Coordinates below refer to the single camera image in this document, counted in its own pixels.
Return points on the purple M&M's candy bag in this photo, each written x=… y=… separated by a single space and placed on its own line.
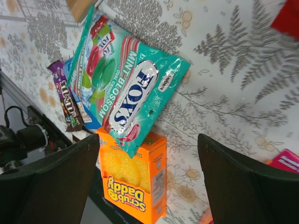
x=72 y=115

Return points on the green Fox's mint candy bag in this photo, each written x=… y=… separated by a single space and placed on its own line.
x=123 y=82

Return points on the white wire wooden shelf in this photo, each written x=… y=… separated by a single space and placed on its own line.
x=68 y=12

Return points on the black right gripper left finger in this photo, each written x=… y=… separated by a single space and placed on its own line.
x=51 y=190

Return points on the red fruit candy bag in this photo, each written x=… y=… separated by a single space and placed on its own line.
x=287 y=20

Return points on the pink Scrub Daddy box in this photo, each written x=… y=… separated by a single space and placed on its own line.
x=286 y=160

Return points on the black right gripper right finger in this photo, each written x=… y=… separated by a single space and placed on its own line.
x=242 y=190

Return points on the orange Scrub Daddy box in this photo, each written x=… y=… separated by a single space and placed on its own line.
x=135 y=185

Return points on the blue candy bar wrapper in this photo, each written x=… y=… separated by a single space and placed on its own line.
x=89 y=120

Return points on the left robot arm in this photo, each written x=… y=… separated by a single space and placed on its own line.
x=15 y=146

